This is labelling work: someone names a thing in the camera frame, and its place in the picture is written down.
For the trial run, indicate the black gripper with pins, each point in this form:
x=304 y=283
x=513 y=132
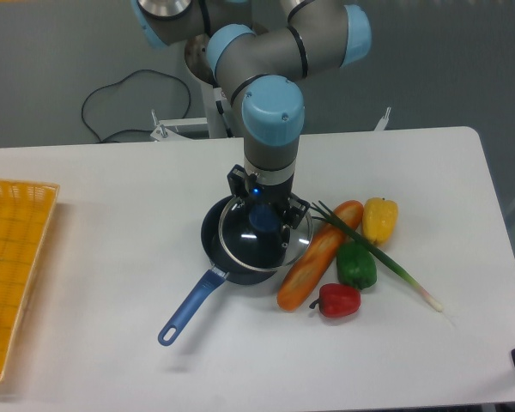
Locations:
x=270 y=188

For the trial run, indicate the glass pot lid blue knob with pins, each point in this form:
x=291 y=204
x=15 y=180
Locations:
x=255 y=238

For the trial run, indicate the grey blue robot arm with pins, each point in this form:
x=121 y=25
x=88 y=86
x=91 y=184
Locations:
x=272 y=109

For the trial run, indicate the green spring onion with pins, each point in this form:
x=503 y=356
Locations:
x=328 y=216

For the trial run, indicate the orange baguette bread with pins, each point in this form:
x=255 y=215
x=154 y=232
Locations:
x=304 y=276

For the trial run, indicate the dark blue saucepan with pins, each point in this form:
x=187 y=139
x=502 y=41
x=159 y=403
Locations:
x=223 y=269

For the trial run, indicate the green bell pepper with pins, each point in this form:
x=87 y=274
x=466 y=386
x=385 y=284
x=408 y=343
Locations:
x=355 y=266

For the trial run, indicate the yellow bell pepper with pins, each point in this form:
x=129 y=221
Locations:
x=379 y=219

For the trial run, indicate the red bell pepper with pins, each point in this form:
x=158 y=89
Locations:
x=337 y=300

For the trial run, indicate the yellow woven basket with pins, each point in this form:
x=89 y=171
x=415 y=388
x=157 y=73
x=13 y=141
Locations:
x=26 y=210

